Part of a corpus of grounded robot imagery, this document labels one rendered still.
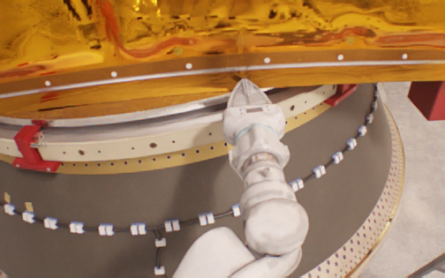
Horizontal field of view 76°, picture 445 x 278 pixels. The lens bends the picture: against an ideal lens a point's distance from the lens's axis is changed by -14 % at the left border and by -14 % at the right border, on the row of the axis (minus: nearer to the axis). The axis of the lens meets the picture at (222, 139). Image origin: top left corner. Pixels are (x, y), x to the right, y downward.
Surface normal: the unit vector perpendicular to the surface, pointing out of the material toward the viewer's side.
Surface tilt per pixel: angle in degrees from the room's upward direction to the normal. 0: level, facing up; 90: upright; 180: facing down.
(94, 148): 90
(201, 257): 26
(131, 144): 90
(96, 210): 62
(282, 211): 5
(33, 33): 92
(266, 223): 6
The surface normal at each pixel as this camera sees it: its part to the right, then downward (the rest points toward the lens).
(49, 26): 0.14, 0.63
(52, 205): -0.18, 0.19
